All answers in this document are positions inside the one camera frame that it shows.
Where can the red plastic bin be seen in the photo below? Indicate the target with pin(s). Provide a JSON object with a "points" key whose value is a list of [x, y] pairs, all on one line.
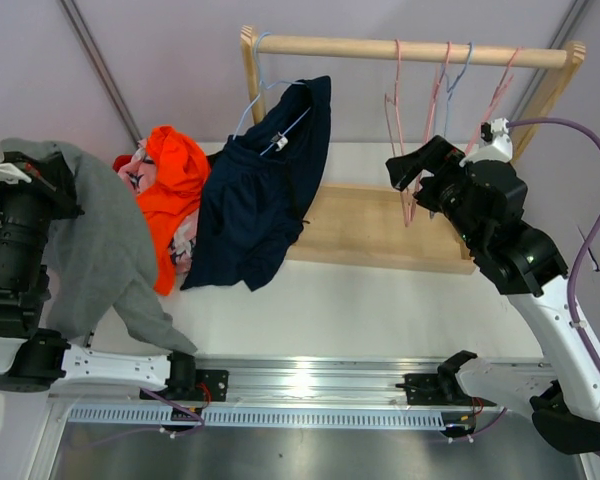
{"points": [[121, 161]]}

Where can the blue wire hanger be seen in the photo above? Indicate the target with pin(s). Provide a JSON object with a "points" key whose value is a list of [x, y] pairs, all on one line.
{"points": [[276, 110], [452, 84]]}

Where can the wooden clothes rack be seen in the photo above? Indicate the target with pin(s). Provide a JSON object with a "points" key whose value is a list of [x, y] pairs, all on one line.
{"points": [[355, 225]]}

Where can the orange shorts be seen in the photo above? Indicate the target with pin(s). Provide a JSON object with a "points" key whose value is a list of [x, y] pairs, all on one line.
{"points": [[182, 169]]}

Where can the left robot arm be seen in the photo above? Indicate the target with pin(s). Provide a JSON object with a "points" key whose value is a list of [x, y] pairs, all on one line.
{"points": [[106, 355]]}

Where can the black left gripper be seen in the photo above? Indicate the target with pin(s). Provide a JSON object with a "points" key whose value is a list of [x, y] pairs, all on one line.
{"points": [[52, 182]]}

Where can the grey shorts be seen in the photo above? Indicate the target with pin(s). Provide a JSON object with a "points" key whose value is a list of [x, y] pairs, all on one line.
{"points": [[104, 259]]}

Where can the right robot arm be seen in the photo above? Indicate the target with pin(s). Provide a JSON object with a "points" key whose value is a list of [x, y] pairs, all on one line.
{"points": [[526, 267]]}

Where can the pink wire hanger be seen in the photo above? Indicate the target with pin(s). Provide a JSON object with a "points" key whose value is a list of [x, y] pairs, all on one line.
{"points": [[432, 106], [395, 131], [499, 91]]}

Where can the aluminium mounting rail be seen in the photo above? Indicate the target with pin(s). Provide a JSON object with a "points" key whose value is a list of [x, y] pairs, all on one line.
{"points": [[292, 392]]}

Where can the navy blue shorts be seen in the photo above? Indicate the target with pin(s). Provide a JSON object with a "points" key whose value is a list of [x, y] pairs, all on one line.
{"points": [[253, 208]]}

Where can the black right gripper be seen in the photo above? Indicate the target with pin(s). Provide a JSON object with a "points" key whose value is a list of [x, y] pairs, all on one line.
{"points": [[438, 157]]}

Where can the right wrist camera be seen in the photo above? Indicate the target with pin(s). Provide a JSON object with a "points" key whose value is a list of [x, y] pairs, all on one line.
{"points": [[496, 143]]}

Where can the pink patterned shorts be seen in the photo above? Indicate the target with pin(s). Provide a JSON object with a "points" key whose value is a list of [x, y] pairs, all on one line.
{"points": [[138, 176]]}

